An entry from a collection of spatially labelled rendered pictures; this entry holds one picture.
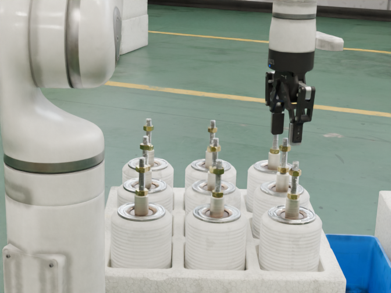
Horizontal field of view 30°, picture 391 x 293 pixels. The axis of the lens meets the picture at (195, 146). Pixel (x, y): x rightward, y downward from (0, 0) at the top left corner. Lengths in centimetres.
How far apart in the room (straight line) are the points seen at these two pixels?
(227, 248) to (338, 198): 89
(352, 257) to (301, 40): 49
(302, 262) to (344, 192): 90
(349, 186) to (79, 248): 147
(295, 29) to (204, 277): 41
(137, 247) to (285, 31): 41
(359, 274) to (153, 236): 51
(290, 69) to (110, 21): 59
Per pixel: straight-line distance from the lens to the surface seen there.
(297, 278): 112
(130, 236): 111
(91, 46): 61
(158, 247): 113
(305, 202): 125
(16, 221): 68
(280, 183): 125
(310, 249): 114
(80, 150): 65
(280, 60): 118
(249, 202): 138
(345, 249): 146
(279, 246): 113
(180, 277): 111
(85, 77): 63
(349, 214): 188
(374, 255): 145
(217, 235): 111
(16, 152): 65
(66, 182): 65
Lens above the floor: 68
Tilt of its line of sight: 17 degrees down
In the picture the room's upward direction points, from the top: 2 degrees clockwise
